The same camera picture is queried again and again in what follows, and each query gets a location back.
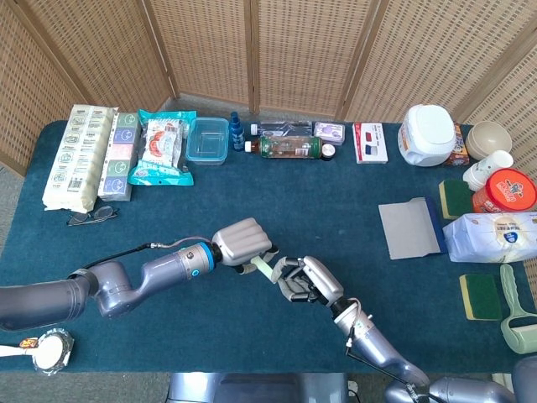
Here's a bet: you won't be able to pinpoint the purple wipes box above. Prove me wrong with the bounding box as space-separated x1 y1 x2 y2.
313 121 347 146

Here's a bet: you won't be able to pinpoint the wicker folding screen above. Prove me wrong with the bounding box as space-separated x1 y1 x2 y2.
0 0 537 303

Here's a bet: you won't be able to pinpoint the black frame eyeglasses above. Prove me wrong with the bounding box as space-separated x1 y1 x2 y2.
65 205 121 228

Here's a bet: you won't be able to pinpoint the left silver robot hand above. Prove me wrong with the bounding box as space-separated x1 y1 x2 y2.
211 217 280 276

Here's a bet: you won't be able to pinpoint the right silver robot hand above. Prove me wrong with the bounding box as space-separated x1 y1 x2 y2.
271 255 346 307

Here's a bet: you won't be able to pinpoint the green yellow sponge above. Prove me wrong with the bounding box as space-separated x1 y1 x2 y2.
438 179 475 221
458 273 503 322

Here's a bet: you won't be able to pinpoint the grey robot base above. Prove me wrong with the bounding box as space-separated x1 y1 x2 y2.
166 372 350 403

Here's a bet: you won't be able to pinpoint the cream plastic wrapped pack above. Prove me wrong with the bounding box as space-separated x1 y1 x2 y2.
42 103 119 213

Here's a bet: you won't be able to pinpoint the white box red blue print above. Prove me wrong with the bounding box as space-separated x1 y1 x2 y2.
352 122 389 165

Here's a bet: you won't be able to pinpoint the teal snack bag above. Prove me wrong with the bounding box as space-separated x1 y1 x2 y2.
127 108 198 186

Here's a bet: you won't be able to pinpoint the pastel tissue packs bundle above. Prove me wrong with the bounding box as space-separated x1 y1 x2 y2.
97 112 142 202

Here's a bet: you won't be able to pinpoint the white detergent jug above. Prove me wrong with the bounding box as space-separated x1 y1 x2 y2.
397 104 457 168

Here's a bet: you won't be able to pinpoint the green sticky notes pad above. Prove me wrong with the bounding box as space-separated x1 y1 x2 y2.
250 256 278 283

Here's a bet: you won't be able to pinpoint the blue carpet table cover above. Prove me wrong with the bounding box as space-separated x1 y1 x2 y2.
0 119 537 374

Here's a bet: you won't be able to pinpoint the white blue plastic bag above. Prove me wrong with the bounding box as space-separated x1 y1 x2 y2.
442 212 537 264

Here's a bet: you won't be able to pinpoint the pale green lint roller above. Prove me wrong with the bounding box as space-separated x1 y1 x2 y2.
498 263 537 355

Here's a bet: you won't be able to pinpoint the white stick orange label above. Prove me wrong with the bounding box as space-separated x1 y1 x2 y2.
0 338 41 359

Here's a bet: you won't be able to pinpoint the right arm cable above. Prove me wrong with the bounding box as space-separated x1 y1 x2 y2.
344 298 437 398

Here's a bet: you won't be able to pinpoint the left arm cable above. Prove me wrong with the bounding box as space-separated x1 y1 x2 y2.
83 239 211 270

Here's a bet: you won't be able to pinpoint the clear plastic food container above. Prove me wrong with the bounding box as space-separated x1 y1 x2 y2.
185 117 231 166

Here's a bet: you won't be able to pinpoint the blue spray bottle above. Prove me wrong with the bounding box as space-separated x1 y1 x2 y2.
229 111 246 152

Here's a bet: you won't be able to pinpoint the foil cup white filling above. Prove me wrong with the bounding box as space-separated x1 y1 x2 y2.
33 327 76 375

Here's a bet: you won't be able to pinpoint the orange carton box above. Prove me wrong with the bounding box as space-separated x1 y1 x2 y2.
444 122 471 168

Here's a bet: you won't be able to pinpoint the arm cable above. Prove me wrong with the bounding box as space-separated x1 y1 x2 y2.
83 239 211 270
344 298 437 398

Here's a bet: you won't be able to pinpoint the green tea bottle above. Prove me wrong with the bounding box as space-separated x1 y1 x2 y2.
244 135 324 160

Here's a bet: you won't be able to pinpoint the orange lidded noodle cup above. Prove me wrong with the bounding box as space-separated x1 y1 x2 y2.
472 168 537 214

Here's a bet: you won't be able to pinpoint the clear wrapped snack pack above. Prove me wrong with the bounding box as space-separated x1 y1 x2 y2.
137 118 190 172

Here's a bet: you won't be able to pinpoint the beige bowl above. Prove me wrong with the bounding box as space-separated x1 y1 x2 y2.
465 120 513 161

